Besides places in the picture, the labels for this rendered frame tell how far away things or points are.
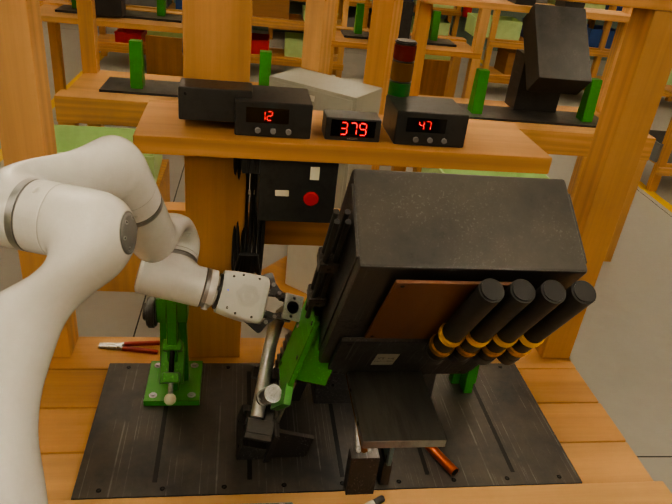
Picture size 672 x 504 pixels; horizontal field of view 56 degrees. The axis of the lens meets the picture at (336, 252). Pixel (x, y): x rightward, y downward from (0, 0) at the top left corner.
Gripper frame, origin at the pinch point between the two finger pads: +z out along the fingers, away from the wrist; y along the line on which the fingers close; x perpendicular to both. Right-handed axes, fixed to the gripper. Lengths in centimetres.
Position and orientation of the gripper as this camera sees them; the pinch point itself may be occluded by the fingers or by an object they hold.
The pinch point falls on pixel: (287, 308)
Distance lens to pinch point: 136.8
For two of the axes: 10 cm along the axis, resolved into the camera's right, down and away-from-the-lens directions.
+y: 1.7, -9.4, 2.9
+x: -3.4, 2.2, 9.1
